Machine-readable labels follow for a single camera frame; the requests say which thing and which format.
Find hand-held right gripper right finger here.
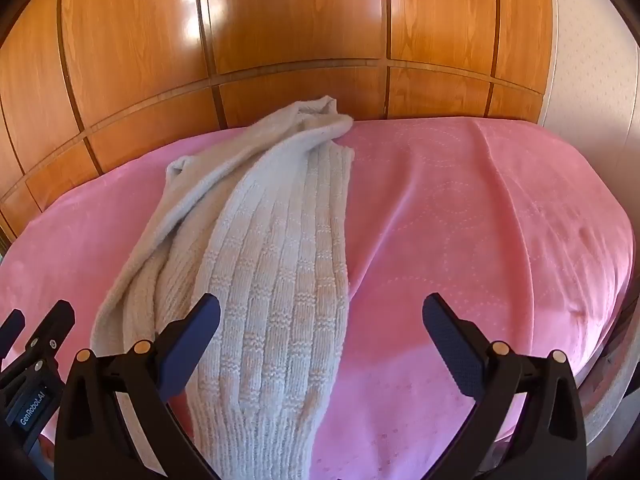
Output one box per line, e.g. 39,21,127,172
422,293,587,480

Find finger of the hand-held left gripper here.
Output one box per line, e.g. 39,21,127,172
0,309,26,356
15,300,76,362

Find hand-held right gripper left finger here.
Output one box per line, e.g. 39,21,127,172
54,294,222,480

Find white knit sweater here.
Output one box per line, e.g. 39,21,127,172
90,95,357,480

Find pink blanket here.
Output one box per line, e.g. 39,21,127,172
0,117,632,480

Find white mattress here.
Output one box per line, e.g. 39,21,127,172
492,290,640,466

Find wooden panelled wardrobe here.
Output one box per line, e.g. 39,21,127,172
0,0,556,241

